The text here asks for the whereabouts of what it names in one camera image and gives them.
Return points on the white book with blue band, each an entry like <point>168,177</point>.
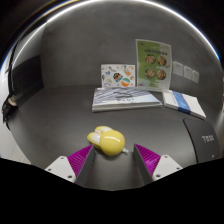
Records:
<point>183,101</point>

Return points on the grey striped booklet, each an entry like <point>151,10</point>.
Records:
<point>123,98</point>

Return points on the black mouse pad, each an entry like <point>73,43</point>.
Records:
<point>200,140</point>

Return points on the yellow computer mouse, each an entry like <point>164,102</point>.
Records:
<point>110,141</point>

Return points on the row of white wall sockets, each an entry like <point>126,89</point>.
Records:
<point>187,72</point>

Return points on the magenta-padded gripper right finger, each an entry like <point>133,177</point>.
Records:
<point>165,165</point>

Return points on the white card with colourful stickers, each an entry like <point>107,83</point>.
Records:
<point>116,76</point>

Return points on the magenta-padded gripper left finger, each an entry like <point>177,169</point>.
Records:
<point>62,165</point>

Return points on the black bag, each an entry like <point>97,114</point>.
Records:
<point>7,110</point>

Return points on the green standing menu sign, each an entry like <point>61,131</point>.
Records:
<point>153,63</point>

